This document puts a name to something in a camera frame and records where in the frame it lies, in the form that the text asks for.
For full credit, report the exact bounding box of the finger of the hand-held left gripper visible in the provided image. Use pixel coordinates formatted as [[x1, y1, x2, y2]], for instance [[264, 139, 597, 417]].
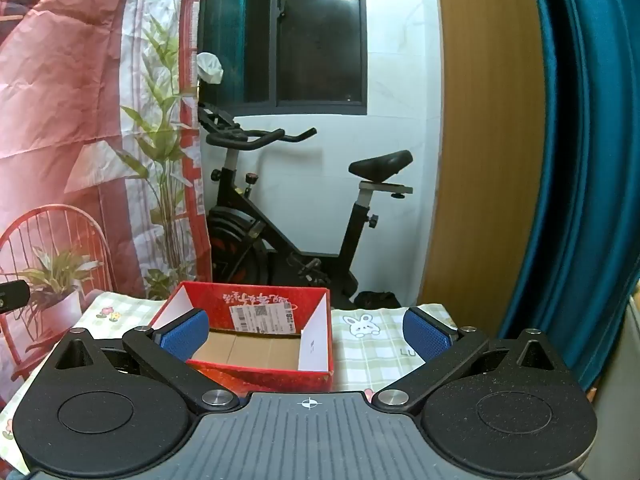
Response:
[[0, 282, 30, 315]]

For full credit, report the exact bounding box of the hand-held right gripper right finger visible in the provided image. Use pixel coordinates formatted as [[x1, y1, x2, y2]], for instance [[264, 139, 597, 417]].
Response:
[[372, 307, 570, 414]]

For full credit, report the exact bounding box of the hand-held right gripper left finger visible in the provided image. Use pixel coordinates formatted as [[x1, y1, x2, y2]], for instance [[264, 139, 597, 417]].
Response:
[[48, 308, 240, 415]]

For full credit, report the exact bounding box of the red cardboard box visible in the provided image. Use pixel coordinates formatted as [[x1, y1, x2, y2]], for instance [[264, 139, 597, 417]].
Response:
[[148, 281, 334, 392]]

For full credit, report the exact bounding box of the green checked tablecloth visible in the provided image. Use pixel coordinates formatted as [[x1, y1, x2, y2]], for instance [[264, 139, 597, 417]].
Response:
[[0, 287, 459, 476]]

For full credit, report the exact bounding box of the black bag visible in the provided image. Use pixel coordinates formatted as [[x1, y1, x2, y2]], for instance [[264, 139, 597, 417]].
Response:
[[354, 290, 401, 310]]

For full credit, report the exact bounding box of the black exercise bike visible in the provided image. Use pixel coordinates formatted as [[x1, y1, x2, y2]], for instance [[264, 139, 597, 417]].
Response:
[[197, 102, 415, 311]]

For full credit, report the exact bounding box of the grey furniture panel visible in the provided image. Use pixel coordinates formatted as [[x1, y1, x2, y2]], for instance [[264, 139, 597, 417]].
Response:
[[590, 290, 640, 480]]

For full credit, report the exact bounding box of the red printed backdrop cloth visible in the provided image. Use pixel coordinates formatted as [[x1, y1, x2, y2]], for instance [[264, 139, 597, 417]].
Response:
[[0, 0, 214, 403]]

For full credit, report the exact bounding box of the teal curtain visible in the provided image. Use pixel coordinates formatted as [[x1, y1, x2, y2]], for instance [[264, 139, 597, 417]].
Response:
[[495, 0, 640, 395]]

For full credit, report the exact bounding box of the white plastic bag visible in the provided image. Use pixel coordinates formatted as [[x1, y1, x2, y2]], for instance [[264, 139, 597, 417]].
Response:
[[196, 51, 224, 85]]

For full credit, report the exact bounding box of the dark framed window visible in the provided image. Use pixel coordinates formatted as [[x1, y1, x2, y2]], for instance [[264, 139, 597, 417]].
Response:
[[200, 0, 369, 116]]

